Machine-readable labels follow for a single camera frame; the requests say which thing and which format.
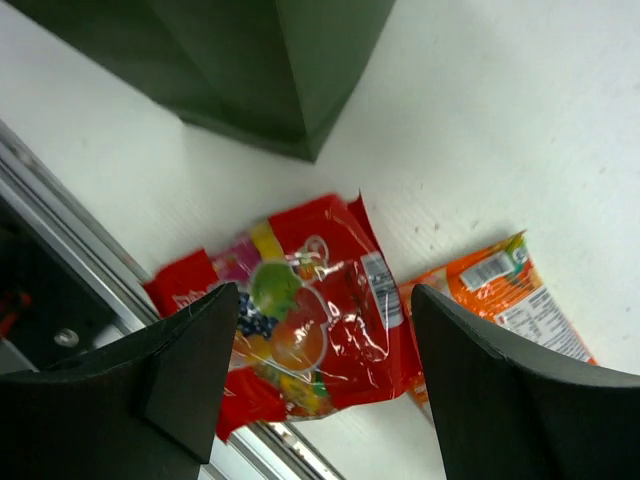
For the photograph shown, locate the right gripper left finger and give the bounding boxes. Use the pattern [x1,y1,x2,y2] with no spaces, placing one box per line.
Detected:
[1,283,239,479]

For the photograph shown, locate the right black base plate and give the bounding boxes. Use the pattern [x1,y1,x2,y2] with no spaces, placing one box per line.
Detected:
[1,201,122,374]

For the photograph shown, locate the aluminium front rail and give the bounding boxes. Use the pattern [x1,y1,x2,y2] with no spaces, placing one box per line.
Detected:
[1,126,341,479]

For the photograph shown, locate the orange snack packet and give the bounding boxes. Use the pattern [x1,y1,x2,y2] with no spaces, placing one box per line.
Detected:
[398,229,599,424]

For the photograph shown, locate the green paper bag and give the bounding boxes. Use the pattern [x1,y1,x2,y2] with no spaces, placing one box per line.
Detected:
[15,1,393,162]

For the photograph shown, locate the red fruit gummy bag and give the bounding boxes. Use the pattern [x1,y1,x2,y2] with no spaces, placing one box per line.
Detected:
[144,194,420,439]

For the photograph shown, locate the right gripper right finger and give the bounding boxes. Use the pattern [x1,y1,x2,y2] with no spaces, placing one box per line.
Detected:
[411,285,639,479]

